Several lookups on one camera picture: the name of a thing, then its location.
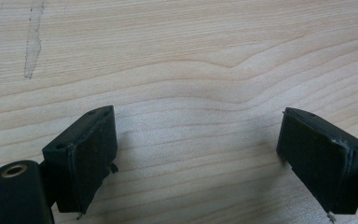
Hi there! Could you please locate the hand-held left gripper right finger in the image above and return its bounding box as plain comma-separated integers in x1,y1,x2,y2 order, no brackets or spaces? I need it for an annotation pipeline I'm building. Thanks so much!
275,106,358,224

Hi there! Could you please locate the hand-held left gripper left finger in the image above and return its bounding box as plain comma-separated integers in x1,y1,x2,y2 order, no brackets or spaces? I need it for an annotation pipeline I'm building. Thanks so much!
41,105,119,220

